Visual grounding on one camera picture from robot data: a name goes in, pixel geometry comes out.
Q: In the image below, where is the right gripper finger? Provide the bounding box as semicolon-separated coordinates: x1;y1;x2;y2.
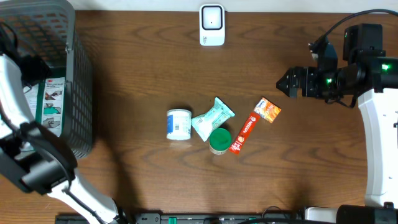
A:
276;67;297;86
276;83;301;98

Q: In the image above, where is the orange white small packet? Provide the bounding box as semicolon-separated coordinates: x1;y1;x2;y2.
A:
254;97;281;123

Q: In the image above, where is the red Nescafe stick sachet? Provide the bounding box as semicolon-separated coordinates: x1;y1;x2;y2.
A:
229;111;261;154

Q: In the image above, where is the teal wet wipes pack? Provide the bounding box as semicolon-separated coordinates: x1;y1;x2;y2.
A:
191;97;235;142

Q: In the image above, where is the green lid small jar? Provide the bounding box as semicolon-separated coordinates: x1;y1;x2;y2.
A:
209;128;232;155

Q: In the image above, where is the white plastic bottle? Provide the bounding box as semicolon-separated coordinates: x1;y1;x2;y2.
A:
167;109;192;141

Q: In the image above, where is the green white instruction package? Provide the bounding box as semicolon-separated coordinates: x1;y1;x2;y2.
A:
24;68;66;137

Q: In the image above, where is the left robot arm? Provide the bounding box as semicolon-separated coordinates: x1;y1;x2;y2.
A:
1;22;130;223

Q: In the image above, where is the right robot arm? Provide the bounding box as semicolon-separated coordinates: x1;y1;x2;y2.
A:
276;24;397;223

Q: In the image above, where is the white barcode scanner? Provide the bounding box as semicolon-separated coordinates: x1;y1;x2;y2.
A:
199;4;226;46

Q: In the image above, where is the grey plastic mesh basket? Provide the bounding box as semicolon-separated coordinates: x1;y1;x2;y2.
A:
1;1;93;159

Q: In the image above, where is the right black cable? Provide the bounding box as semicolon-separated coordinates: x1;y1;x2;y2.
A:
313;8;398;47

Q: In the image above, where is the black cable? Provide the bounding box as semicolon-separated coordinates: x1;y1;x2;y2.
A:
313;8;398;47
0;23;103;224

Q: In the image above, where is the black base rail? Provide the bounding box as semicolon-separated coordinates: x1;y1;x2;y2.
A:
55;212;307;224

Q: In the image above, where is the left black cable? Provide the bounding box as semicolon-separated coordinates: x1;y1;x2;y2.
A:
0;23;103;224

